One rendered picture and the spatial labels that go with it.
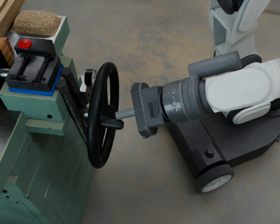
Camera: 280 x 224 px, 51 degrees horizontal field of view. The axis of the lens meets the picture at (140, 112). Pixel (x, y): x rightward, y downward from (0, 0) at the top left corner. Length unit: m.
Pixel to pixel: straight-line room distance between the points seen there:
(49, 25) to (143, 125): 0.45
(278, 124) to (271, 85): 1.19
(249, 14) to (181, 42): 1.32
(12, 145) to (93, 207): 0.89
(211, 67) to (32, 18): 0.57
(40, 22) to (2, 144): 0.39
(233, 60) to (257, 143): 1.07
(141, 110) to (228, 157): 0.95
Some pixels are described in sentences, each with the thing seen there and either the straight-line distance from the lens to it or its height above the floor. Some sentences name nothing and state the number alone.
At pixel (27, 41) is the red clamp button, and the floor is 1.02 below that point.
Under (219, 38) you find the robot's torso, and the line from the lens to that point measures 1.19.
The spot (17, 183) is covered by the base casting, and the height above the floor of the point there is 0.79.
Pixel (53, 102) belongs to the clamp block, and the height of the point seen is 0.95.
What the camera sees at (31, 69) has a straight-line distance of 0.69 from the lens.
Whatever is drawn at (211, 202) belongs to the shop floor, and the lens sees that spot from 1.59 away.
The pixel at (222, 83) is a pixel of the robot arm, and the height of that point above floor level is 1.08.
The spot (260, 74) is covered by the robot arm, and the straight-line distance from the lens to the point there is 0.52.
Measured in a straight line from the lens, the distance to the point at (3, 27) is 0.97.
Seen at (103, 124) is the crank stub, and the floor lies 0.90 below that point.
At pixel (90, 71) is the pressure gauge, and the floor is 0.69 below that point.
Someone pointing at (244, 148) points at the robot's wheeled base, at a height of 0.17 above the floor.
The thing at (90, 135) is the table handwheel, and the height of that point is 0.89.
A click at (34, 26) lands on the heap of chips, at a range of 0.94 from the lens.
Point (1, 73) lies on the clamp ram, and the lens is 0.77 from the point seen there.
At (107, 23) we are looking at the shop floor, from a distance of 2.41.
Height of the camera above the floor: 1.47
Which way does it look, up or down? 55 degrees down
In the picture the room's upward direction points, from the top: straight up
